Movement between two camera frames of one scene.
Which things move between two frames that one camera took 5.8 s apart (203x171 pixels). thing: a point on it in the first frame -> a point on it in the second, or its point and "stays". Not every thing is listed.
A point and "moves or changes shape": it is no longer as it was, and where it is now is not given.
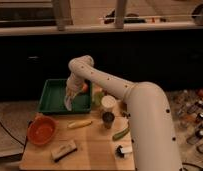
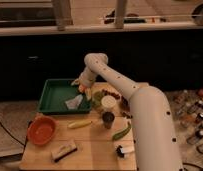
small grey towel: x=68 y=102 moves or changes shape
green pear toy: x=97 y=98 stays
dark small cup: x=107 y=119 stays
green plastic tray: x=52 y=98 stays
